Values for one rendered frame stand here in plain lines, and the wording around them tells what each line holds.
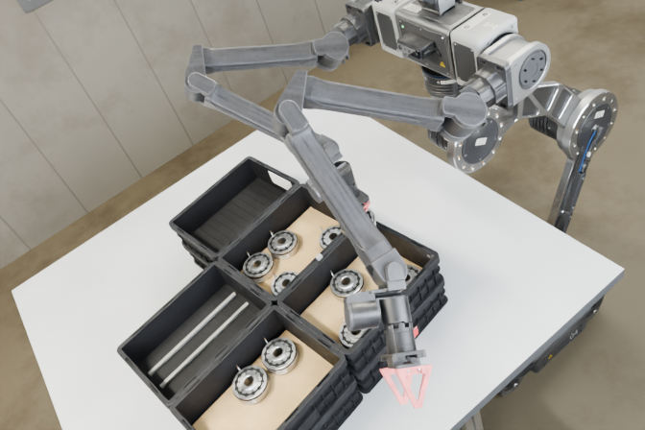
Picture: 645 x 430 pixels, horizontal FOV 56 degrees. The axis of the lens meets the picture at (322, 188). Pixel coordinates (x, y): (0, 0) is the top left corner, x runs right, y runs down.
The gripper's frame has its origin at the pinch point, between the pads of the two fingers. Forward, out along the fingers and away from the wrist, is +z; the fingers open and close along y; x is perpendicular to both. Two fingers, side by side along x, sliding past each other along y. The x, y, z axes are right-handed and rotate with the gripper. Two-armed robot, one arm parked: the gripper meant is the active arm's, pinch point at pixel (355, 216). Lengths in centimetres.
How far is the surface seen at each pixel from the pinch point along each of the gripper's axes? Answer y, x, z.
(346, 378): 25.2, -31.1, 19.9
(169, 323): -29, -59, 19
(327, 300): 0.5, -18.3, 22.2
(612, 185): -3, 139, 105
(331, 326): 8.5, -23.2, 22.0
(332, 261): -5.1, -9.8, 16.0
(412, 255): 10.4, 8.6, 18.5
